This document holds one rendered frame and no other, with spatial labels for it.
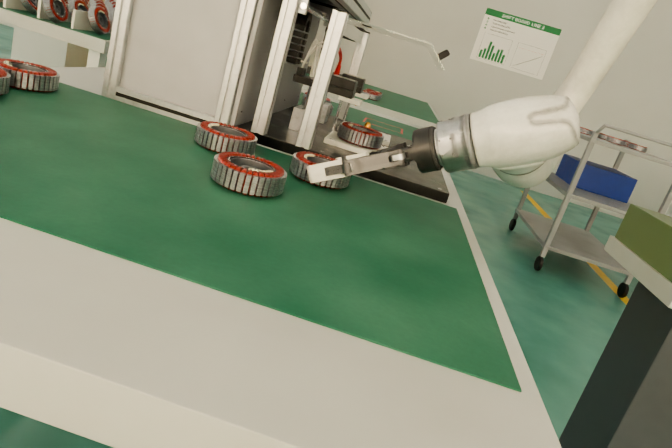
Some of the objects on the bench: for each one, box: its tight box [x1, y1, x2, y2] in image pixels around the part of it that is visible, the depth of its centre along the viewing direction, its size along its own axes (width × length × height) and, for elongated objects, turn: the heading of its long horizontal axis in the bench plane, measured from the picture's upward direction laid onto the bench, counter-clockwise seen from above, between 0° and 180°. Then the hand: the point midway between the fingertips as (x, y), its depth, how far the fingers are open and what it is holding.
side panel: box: [101, 0, 264, 126], centre depth 105 cm, size 28×3×32 cm, turn 38°
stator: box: [210, 152, 287, 198], centre depth 78 cm, size 11×11×4 cm
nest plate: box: [323, 130, 388, 154], centre depth 126 cm, size 15×15×1 cm
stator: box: [289, 151, 352, 189], centre depth 94 cm, size 11×11×4 cm
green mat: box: [0, 82, 522, 392], centre depth 77 cm, size 94×61×1 cm, turn 38°
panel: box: [230, 0, 322, 126], centre depth 135 cm, size 1×66×30 cm, turn 128°
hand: (329, 168), depth 93 cm, fingers open, 13 cm apart
